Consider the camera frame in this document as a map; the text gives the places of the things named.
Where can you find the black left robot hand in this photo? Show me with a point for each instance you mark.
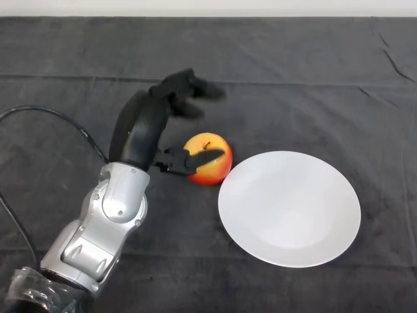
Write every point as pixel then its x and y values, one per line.
pixel 143 130

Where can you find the red yellow apple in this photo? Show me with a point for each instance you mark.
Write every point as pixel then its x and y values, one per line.
pixel 213 171

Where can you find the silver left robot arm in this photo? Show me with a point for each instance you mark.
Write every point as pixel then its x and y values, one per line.
pixel 110 208

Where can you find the white round plate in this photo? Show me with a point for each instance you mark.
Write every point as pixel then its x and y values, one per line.
pixel 290 208

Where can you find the black cloth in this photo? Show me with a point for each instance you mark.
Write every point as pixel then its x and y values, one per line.
pixel 293 81

